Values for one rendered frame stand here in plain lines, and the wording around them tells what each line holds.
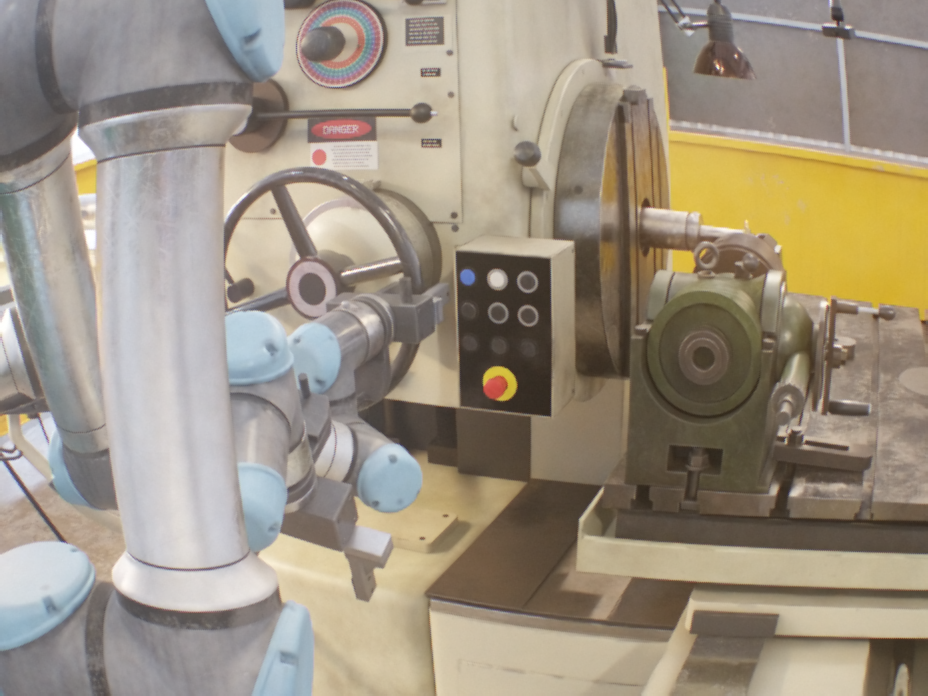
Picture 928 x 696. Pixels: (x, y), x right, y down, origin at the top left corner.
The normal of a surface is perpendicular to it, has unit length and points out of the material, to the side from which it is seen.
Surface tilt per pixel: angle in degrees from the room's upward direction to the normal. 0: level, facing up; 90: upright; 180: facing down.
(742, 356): 90
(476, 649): 90
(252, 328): 25
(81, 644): 46
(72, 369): 109
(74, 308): 103
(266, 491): 59
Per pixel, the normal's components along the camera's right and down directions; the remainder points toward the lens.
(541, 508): -0.03, -0.96
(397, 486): 0.51, 0.25
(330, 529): -0.30, 0.64
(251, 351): -0.03, -0.75
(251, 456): 0.43, -0.67
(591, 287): -0.38, 0.43
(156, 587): -0.18, -0.60
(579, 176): -0.36, -0.20
